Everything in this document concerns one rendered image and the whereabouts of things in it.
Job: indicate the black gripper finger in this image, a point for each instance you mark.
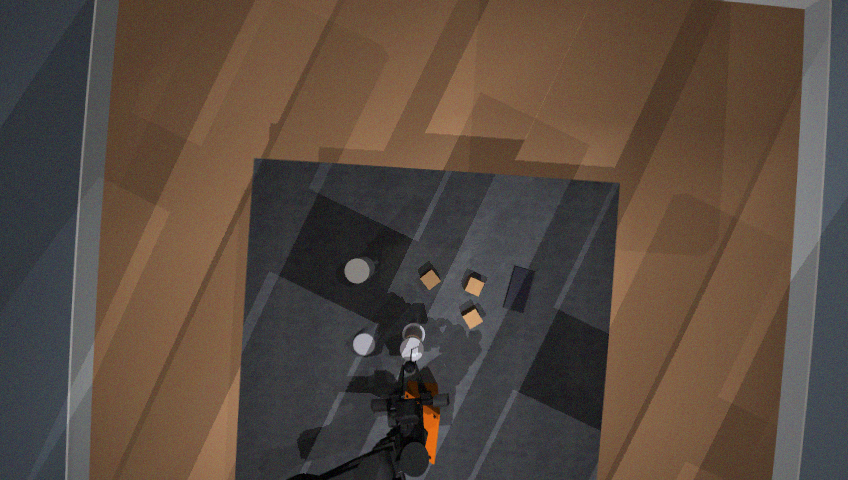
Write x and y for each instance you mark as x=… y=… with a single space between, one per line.
x=421 y=386
x=399 y=386

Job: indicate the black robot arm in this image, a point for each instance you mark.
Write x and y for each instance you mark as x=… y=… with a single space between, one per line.
x=392 y=456

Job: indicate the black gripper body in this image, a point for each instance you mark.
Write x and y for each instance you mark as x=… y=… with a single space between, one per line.
x=383 y=405

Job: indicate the glass french press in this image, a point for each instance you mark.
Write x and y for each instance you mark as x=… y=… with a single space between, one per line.
x=412 y=348

